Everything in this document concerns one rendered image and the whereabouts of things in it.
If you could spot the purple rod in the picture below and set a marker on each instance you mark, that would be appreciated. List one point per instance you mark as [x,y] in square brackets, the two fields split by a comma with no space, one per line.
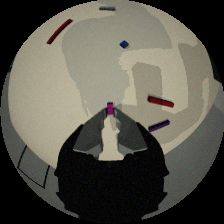
[158,126]

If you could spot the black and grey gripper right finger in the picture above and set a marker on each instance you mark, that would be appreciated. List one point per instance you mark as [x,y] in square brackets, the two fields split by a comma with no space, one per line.
[135,139]

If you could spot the magenta rod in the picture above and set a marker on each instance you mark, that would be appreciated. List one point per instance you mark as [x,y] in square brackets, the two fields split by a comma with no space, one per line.
[110,108]

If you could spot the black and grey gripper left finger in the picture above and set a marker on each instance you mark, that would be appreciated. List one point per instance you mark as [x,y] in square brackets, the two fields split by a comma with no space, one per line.
[86,139]

